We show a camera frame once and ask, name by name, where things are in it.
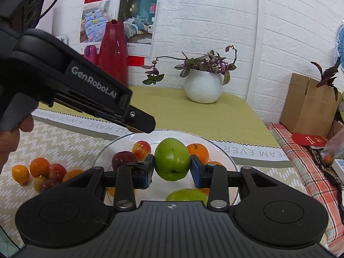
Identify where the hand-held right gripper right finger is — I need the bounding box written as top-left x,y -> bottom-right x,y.
190,155 -> 283,210

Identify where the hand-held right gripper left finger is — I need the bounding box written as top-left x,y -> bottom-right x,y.
62,155 -> 155,210

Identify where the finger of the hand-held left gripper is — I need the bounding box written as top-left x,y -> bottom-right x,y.
118,105 -> 156,134

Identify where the white plate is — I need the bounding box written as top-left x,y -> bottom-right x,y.
91,129 -> 240,207

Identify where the red and yellow apple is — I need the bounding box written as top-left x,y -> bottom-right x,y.
132,140 -> 151,160

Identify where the green apple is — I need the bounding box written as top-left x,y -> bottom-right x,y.
165,189 -> 209,206
154,138 -> 191,181

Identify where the dark red apple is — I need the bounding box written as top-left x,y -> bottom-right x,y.
112,151 -> 140,171
40,179 -> 58,192

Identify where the person's left hand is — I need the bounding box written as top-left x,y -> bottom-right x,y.
0,114 -> 34,176

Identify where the pink bottle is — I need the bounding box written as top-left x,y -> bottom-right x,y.
84,45 -> 98,65

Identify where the red paper strip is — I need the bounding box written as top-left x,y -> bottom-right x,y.
128,56 -> 151,66

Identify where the red thermos jug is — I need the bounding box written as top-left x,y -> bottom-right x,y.
98,19 -> 129,86

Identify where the beige chevron tablecloth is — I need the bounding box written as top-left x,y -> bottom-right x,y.
0,86 -> 296,248

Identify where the white ribbed plant pot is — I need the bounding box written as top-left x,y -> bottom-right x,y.
184,69 -> 224,103

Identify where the purple green trailing plant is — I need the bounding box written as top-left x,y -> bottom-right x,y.
141,45 -> 238,86

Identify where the red plaid cloth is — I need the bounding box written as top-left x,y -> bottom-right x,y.
269,123 -> 344,256

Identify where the small yellowish plum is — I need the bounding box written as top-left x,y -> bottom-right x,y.
33,175 -> 47,193

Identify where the red envelope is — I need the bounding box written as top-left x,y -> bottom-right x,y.
292,133 -> 329,148

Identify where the cardboard box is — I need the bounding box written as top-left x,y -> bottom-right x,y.
280,73 -> 342,137

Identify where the clear plastic bag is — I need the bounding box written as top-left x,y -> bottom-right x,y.
321,127 -> 344,167

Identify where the dark purple plant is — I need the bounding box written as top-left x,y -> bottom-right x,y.
310,56 -> 341,101

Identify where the wall poster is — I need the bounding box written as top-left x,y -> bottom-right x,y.
79,0 -> 158,58

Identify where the blue round wall decoration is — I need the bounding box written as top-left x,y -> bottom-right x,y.
336,24 -> 344,73

